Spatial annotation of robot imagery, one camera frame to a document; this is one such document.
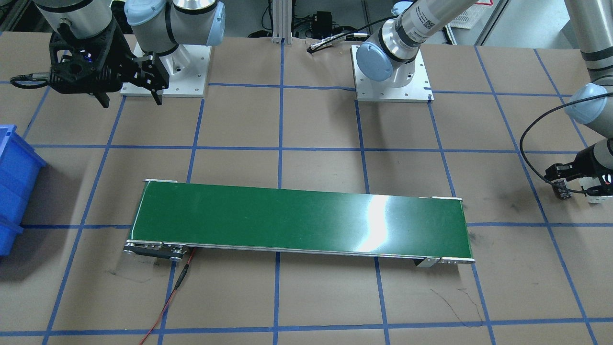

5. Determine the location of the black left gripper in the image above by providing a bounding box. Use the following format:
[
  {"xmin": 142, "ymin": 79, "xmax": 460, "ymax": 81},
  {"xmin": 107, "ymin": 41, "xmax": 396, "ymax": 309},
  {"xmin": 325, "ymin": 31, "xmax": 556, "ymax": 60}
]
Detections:
[{"xmin": 545, "ymin": 146, "xmax": 613, "ymax": 195}]

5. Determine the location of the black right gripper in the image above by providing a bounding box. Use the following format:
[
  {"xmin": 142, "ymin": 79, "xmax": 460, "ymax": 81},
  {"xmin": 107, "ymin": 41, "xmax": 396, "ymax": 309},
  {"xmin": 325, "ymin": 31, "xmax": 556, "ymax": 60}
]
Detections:
[{"xmin": 49, "ymin": 19, "xmax": 170, "ymax": 108}]

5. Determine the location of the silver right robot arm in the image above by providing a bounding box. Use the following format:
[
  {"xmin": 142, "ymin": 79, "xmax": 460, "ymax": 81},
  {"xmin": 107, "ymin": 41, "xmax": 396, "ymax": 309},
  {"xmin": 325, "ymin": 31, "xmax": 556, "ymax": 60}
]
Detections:
[{"xmin": 27, "ymin": 0, "xmax": 226, "ymax": 108}]

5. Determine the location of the white red circuit breaker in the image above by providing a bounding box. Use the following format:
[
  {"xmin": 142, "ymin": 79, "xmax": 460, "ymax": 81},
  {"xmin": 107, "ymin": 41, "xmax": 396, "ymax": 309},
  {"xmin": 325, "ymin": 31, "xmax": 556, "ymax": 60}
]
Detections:
[{"xmin": 579, "ymin": 174, "xmax": 613, "ymax": 204}]

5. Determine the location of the green conveyor belt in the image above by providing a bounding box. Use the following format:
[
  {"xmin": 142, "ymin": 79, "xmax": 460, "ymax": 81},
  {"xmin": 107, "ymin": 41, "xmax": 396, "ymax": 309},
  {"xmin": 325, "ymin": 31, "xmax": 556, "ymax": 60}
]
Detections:
[{"xmin": 124, "ymin": 179, "xmax": 475, "ymax": 267}]

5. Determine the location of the blue plastic bin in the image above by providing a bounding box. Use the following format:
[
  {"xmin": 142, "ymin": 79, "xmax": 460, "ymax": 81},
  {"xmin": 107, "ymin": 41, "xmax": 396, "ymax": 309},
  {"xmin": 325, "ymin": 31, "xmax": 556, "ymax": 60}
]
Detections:
[{"xmin": 0, "ymin": 124, "xmax": 46, "ymax": 257}]

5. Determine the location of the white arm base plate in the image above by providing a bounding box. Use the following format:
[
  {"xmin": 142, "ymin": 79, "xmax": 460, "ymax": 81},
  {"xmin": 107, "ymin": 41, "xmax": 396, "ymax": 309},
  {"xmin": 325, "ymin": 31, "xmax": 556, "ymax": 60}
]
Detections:
[
  {"xmin": 120, "ymin": 42, "xmax": 212, "ymax": 98},
  {"xmin": 351, "ymin": 45, "xmax": 434, "ymax": 103}
]

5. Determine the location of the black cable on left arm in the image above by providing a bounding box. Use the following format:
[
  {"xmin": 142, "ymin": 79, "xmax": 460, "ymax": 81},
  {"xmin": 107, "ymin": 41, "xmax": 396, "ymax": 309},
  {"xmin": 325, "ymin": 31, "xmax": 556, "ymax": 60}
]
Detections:
[{"xmin": 519, "ymin": 91, "xmax": 613, "ymax": 195}]

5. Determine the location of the red black power wire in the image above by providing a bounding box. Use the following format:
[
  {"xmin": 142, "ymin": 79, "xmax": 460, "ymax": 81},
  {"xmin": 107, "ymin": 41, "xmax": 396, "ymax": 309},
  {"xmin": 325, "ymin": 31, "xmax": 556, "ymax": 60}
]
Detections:
[{"xmin": 139, "ymin": 248, "xmax": 197, "ymax": 345}]

